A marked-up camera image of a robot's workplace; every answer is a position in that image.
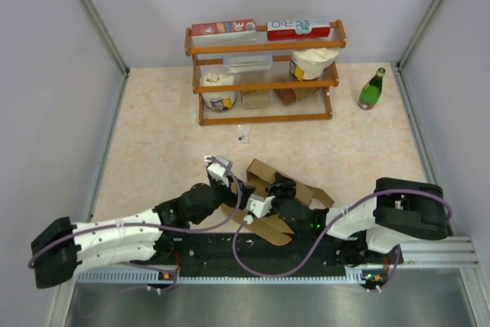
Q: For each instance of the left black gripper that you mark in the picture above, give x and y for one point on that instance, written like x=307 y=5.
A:
x=242 y=191

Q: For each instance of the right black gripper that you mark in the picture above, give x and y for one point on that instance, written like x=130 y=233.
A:
x=288 y=187

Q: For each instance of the brown cardboard box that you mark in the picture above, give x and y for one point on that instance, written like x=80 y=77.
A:
x=268 y=223

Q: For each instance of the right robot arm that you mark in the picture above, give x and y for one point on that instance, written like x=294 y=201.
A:
x=397 y=211

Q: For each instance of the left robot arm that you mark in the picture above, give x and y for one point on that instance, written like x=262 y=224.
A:
x=65 y=248

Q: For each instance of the red white wrap box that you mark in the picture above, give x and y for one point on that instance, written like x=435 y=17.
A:
x=297 y=29

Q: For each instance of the red foil wrap box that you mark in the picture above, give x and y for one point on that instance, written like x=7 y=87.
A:
x=224 y=32

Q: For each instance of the small clear plastic bag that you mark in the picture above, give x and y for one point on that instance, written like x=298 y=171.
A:
x=243 y=134

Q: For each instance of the brown bread loaf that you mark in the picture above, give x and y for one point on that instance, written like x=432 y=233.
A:
x=290 y=96

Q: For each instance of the tan block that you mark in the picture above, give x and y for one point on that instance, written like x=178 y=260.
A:
x=255 y=99

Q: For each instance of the wooden three-tier shelf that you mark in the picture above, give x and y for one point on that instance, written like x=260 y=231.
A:
x=278 y=77

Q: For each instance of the large white flour bag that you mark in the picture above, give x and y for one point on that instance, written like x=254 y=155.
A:
x=309 y=64

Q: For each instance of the clear plastic container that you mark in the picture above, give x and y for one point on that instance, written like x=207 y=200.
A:
x=247 y=64

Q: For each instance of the green glass bottle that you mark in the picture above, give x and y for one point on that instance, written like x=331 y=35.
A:
x=371 y=92

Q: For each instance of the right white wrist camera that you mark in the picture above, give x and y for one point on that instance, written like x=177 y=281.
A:
x=258 y=207

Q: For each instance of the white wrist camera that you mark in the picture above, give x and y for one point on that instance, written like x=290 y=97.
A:
x=218 y=168
x=258 y=207

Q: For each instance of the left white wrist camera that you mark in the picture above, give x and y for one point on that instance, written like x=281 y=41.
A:
x=218 y=168

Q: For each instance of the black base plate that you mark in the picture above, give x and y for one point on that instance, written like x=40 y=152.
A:
x=211 y=255

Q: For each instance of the grey cable duct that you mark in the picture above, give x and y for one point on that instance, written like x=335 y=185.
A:
x=134 y=275

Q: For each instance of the aluminium frame rail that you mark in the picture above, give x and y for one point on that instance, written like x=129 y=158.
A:
x=102 y=32

